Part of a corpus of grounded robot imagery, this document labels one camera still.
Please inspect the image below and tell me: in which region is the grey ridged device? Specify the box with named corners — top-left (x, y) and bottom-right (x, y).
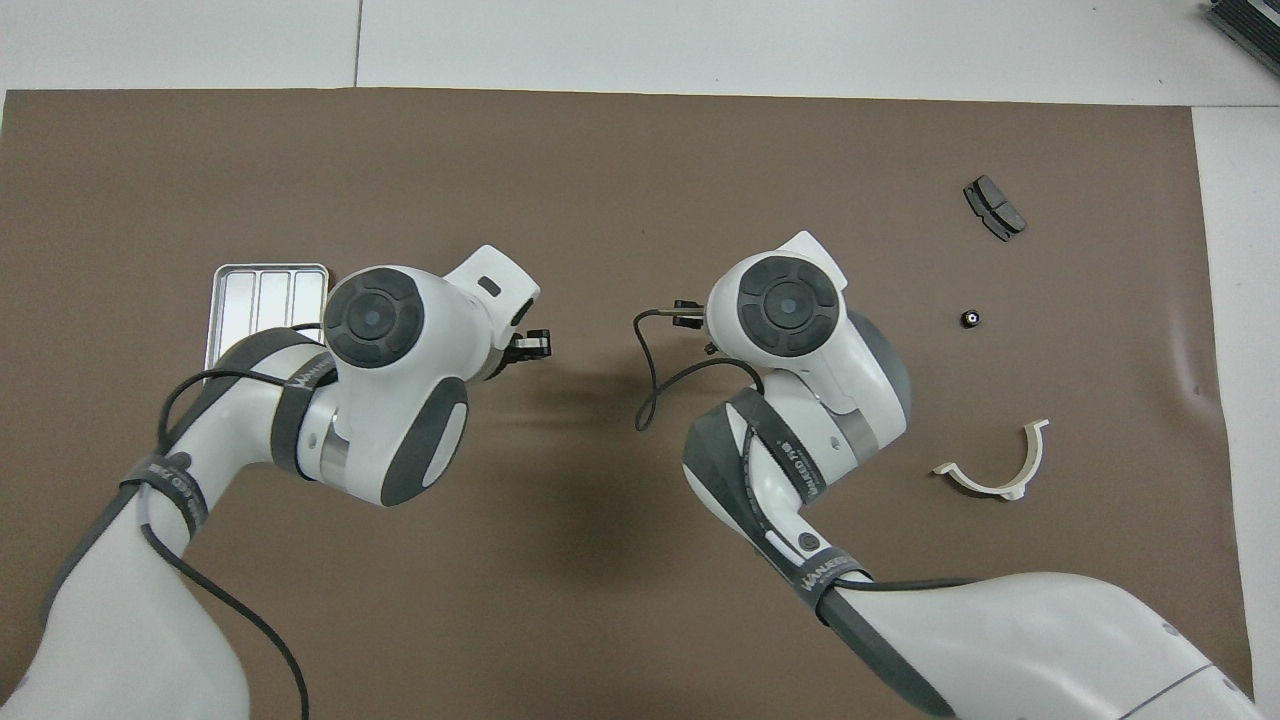
top-left (1205, 0), bottom-right (1280, 53)

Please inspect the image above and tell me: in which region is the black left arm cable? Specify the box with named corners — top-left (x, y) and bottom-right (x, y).
top-left (140, 320), bottom-right (336, 720)

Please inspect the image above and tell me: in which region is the white semicircular plastic bracket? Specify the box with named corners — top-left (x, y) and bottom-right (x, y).
top-left (932, 419), bottom-right (1051, 501)

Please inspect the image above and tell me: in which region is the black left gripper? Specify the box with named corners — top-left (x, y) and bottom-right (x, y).
top-left (497, 328), bottom-right (553, 371)

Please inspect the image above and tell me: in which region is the brown table mat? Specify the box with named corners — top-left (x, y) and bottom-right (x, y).
top-left (0, 88), bottom-right (1256, 720)

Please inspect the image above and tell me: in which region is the dark two-piece brake pad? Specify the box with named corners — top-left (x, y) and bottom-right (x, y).
top-left (963, 175), bottom-right (1028, 243)

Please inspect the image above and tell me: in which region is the silver metal tray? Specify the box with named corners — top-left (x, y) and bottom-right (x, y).
top-left (203, 263), bottom-right (331, 379)

